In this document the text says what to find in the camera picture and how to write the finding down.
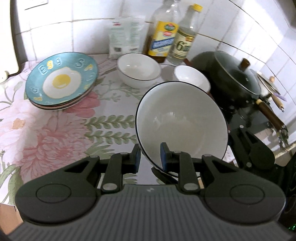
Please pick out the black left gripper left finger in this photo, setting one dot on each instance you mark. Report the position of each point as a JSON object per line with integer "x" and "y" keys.
{"x": 118, "y": 165}

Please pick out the clear vinegar bottle yellow cap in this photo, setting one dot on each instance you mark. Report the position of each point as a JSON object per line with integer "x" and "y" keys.
{"x": 186, "y": 33}

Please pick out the white bowl black rim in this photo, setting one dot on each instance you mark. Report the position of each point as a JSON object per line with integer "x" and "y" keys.
{"x": 138, "y": 70}

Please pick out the large white ribbed bowl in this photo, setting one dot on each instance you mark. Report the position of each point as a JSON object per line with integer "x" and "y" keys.
{"x": 183, "y": 116}

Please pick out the wooden wok handle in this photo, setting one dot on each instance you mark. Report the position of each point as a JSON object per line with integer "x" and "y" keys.
{"x": 269, "y": 114}

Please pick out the black wok with lid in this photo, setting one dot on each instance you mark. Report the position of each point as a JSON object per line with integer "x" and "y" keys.
{"x": 233, "y": 85}

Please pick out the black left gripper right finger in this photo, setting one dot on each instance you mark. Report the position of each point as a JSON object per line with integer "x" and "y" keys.
{"x": 182, "y": 164}

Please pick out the blue fried egg plate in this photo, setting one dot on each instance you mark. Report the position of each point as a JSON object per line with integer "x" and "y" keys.
{"x": 61, "y": 78}

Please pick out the yellow label cooking wine bottle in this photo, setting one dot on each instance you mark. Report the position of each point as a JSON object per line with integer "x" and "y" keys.
{"x": 162, "y": 31}

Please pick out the white cutting board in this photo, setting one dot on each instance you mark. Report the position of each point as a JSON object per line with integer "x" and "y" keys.
{"x": 13, "y": 52}

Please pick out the white salt bag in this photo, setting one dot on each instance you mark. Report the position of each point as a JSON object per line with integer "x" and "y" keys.
{"x": 125, "y": 36}

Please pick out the small white bowl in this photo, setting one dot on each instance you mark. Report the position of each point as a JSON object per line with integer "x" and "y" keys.
{"x": 191, "y": 75}

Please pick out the floral tablecloth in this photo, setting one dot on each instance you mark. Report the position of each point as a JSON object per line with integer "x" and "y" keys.
{"x": 35, "y": 142}

